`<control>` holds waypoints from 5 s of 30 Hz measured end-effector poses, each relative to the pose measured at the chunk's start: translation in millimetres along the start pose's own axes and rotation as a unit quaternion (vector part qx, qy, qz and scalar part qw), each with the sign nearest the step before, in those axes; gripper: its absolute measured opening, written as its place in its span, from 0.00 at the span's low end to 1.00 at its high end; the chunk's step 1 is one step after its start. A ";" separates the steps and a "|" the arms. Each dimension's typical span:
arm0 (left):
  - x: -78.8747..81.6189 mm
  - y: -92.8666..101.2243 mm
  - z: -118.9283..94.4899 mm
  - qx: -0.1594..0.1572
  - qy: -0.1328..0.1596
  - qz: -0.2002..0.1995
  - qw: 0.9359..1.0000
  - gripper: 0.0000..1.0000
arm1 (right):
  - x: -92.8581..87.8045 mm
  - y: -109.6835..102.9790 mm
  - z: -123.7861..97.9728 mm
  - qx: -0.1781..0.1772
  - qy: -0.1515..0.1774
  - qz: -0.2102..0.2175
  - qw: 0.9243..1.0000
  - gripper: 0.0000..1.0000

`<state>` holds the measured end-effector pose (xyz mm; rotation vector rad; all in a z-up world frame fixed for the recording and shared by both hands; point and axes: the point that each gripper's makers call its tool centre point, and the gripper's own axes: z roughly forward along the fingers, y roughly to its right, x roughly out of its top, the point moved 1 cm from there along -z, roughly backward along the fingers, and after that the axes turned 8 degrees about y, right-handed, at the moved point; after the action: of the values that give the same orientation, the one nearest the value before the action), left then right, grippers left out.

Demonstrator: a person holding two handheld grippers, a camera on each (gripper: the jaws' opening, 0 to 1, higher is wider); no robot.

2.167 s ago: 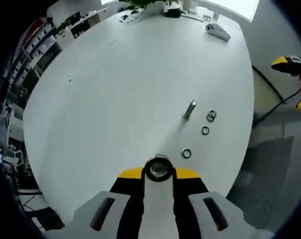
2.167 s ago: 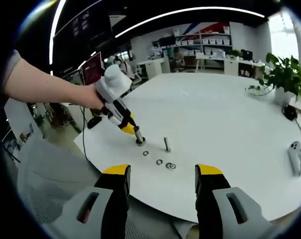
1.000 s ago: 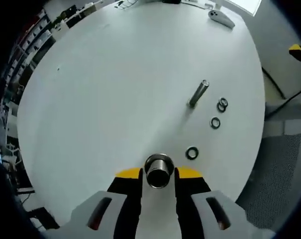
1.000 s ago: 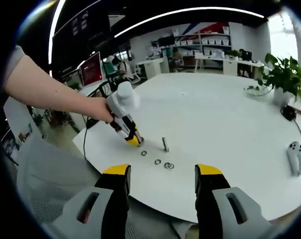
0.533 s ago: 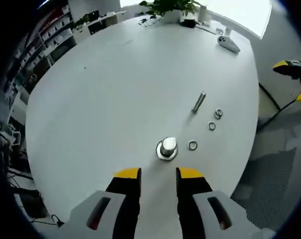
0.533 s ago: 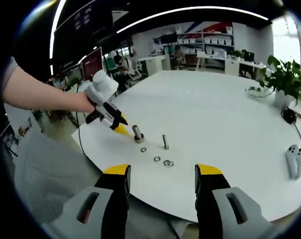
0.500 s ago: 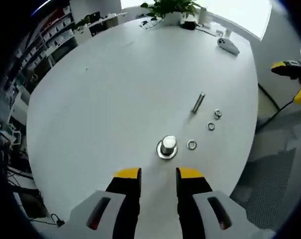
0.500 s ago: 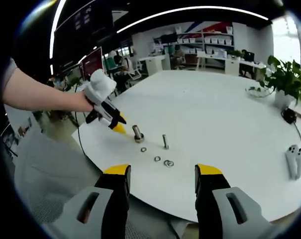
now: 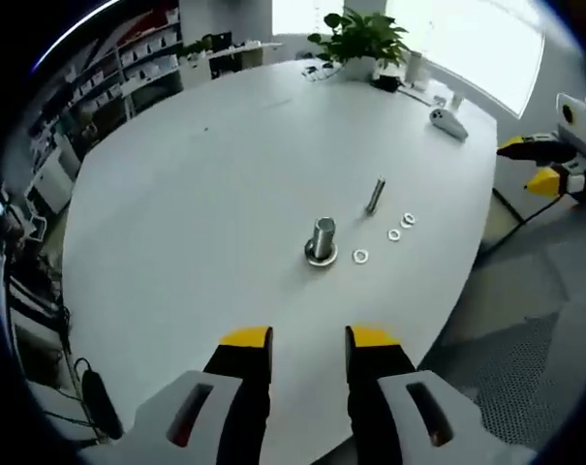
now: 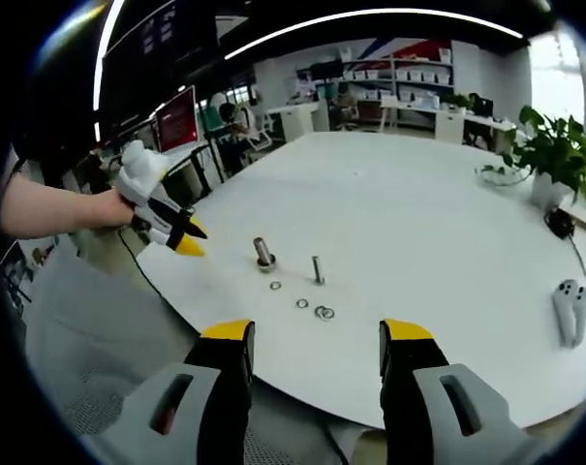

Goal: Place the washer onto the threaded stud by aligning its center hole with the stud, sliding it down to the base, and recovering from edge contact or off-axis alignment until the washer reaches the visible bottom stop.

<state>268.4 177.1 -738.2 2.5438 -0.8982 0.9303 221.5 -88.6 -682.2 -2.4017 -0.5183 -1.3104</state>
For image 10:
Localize large threaded steel stud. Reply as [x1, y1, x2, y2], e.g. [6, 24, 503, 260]
[252, 235, 278, 273]

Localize grey device cable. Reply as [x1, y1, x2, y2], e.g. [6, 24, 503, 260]
[569, 235, 586, 285]

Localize white counter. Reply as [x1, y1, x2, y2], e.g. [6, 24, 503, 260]
[267, 104, 318, 141]

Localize grey mesh chair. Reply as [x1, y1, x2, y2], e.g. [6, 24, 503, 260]
[23, 241, 206, 437]

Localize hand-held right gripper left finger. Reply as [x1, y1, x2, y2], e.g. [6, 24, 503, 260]
[98, 318, 256, 465]

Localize white hand controller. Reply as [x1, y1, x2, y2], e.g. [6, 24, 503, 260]
[571, 284, 586, 348]
[552, 279, 577, 349]

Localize white trestle table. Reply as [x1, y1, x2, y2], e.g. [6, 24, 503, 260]
[379, 94, 439, 132]

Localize white office desk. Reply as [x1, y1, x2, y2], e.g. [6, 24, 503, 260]
[161, 142, 211, 195]

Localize shelf with white bins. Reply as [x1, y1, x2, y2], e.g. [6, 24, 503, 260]
[296, 46, 456, 103]

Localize white office chair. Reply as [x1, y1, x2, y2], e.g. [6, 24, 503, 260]
[246, 108, 284, 151]

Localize green potted plant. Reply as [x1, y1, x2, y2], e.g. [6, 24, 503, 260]
[476, 105, 586, 209]

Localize long curved ceiling light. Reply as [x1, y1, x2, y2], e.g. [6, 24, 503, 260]
[224, 7, 524, 62]

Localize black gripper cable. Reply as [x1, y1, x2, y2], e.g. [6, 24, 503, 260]
[117, 231, 167, 300]

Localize white plant pot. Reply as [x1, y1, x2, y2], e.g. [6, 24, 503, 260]
[529, 171, 572, 210]

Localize person's left hand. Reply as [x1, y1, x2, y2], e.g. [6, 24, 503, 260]
[80, 186, 135, 234]

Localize red screen monitor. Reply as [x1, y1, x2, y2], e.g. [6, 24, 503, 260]
[155, 85, 200, 152]

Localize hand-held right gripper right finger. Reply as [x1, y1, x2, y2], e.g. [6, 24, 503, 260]
[378, 318, 555, 465]

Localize dark hanging display board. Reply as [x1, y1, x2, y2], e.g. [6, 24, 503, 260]
[140, 7, 180, 54]

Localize black monitor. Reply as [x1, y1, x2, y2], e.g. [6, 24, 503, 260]
[310, 61, 345, 81]

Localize black round device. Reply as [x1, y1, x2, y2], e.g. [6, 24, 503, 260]
[543, 207, 577, 238]

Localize white low cabinet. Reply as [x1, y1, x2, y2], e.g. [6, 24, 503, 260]
[435, 113, 466, 144]

